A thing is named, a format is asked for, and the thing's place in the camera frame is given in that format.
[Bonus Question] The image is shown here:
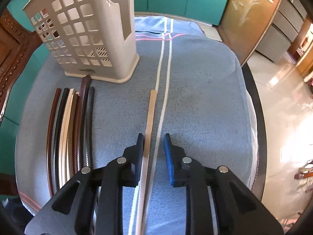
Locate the white plastic utensil holder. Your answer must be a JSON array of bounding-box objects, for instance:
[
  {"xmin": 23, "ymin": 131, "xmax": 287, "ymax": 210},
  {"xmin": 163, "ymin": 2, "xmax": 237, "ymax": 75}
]
[{"xmin": 24, "ymin": 0, "xmax": 139, "ymax": 84}]

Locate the cream white chopstick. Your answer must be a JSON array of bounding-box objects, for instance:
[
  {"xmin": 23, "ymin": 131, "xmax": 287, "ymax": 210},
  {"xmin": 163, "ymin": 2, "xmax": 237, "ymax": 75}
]
[{"xmin": 58, "ymin": 89, "xmax": 75, "ymax": 188}]

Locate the carved wooden chair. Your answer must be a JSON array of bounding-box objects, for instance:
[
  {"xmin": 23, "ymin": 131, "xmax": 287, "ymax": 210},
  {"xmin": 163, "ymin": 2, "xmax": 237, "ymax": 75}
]
[{"xmin": 0, "ymin": 9, "xmax": 42, "ymax": 119}]

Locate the grey refrigerator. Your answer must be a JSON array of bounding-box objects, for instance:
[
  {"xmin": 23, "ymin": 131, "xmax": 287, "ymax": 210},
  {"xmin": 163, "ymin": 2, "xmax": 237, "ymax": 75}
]
[{"xmin": 256, "ymin": 0, "xmax": 307, "ymax": 63}]

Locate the tan chopstick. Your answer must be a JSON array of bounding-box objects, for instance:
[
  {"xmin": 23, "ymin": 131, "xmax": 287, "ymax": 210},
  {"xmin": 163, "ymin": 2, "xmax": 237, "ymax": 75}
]
[{"xmin": 66, "ymin": 92, "xmax": 77, "ymax": 181}]

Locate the beige wooden chopstick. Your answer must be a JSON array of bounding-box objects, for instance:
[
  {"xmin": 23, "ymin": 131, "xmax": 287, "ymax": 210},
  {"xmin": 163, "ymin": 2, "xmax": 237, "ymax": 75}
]
[{"xmin": 135, "ymin": 90, "xmax": 157, "ymax": 234}]

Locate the dark brown chopstick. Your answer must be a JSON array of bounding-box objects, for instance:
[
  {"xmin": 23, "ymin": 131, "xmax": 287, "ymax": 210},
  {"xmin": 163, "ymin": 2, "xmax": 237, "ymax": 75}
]
[{"xmin": 73, "ymin": 75, "xmax": 91, "ymax": 174}]

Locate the reddish brown chopstick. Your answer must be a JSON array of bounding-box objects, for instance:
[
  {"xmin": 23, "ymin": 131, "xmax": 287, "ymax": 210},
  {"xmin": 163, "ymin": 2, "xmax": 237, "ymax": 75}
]
[{"xmin": 46, "ymin": 88, "xmax": 61, "ymax": 197}]

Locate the etched glass sliding door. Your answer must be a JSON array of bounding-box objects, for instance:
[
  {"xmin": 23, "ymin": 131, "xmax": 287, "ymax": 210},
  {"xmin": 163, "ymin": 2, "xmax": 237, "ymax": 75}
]
[{"xmin": 217, "ymin": 0, "xmax": 282, "ymax": 65}]

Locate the dark grey textured chopstick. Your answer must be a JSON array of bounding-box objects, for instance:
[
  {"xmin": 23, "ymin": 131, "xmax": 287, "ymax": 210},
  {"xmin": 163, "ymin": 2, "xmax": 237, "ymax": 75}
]
[{"xmin": 83, "ymin": 87, "xmax": 95, "ymax": 169}]

